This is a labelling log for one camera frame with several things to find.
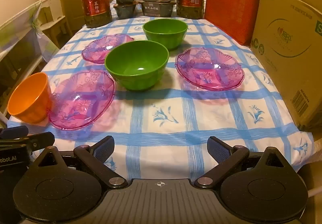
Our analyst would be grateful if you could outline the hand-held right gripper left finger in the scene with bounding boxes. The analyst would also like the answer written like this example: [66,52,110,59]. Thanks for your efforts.
[32,136,129,188]

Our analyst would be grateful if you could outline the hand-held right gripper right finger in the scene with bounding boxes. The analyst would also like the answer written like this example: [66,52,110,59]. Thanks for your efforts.
[195,136,290,188]

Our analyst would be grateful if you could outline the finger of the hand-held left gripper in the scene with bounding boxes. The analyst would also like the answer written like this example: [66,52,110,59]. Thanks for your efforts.
[0,125,29,139]
[25,132,55,151]

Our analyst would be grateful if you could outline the orange plastic bowl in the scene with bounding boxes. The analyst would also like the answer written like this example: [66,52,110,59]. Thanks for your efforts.
[7,72,52,124]

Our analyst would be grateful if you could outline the purple transparent plate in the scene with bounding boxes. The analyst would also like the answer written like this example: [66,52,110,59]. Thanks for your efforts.
[47,69,117,131]
[81,33,135,65]
[175,47,245,91]

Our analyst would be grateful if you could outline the green plastic bowl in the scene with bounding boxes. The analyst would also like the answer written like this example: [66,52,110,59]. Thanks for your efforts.
[105,40,169,92]
[142,19,189,50]

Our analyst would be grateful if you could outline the blue checked floral tablecloth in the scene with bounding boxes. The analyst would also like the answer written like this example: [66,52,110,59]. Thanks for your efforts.
[7,16,315,180]

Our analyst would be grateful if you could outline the large cardboard box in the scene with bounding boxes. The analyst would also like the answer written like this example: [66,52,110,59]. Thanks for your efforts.
[250,0,322,132]

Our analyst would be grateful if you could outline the white wooden chair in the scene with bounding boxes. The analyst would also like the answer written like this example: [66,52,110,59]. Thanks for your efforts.
[40,0,74,47]

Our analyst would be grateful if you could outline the red fabric tote bag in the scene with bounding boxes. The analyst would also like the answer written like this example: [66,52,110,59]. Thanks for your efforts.
[204,0,262,46]

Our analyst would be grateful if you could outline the dark instant meal box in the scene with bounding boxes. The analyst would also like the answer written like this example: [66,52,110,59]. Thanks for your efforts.
[140,2,176,17]

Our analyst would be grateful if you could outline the mesh bed rail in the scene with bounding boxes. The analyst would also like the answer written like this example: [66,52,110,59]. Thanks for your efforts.
[0,0,54,120]

